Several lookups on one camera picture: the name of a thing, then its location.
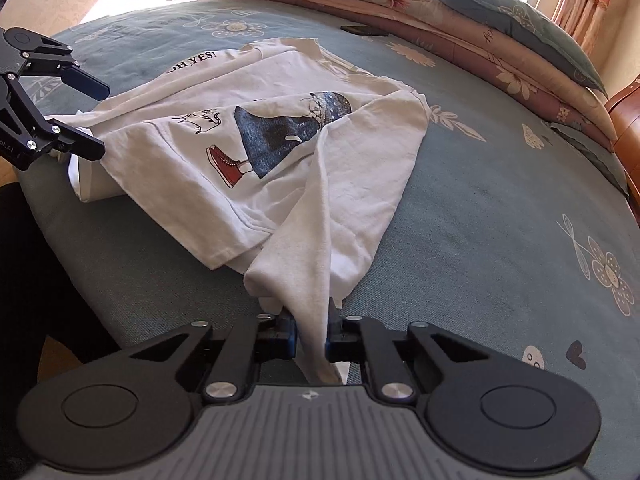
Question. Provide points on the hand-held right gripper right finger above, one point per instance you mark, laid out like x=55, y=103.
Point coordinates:
x=331, y=345

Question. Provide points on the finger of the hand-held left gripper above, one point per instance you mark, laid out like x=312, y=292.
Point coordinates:
x=87, y=84
x=80, y=144

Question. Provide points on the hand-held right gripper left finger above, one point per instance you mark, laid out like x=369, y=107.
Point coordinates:
x=287, y=332

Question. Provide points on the white printed long-sleeve shirt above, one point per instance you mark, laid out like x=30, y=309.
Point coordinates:
x=325, y=200

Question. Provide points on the person's black clothing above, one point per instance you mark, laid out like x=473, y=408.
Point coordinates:
x=40, y=285

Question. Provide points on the blue floral bed sheet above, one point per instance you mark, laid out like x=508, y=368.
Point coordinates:
x=475, y=185

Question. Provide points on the black smartphone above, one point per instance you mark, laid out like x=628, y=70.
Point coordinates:
x=364, y=30

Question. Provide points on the flat grey-blue pillow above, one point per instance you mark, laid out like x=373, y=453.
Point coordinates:
x=590, y=155

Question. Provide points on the pink floral folded quilt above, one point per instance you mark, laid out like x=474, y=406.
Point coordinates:
x=400, y=0

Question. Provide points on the wooden headboard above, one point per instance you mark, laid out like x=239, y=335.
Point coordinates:
x=625, y=130

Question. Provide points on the grey-blue floral pillow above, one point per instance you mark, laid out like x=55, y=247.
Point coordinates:
x=510, y=15

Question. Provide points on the orange patterned curtain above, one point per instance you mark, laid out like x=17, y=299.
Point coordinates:
x=585, y=0

